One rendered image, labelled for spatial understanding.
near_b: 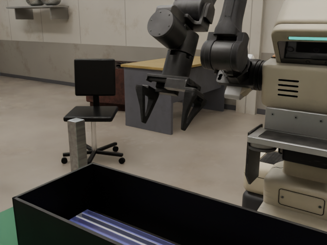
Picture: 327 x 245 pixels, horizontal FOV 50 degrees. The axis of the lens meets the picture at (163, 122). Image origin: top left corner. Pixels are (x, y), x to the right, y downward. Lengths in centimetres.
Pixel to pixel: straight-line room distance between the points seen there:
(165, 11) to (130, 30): 587
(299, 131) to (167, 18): 47
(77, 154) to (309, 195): 62
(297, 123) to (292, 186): 19
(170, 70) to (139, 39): 572
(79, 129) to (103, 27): 619
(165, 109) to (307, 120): 337
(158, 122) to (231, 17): 346
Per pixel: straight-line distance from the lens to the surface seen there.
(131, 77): 449
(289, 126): 97
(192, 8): 76
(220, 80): 105
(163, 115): 428
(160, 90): 77
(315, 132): 96
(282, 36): 91
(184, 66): 72
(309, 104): 98
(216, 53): 92
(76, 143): 85
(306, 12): 92
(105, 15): 695
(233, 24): 95
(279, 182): 106
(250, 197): 142
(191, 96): 67
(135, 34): 648
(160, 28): 68
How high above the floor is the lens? 132
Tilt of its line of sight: 16 degrees down
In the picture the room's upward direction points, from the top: straight up
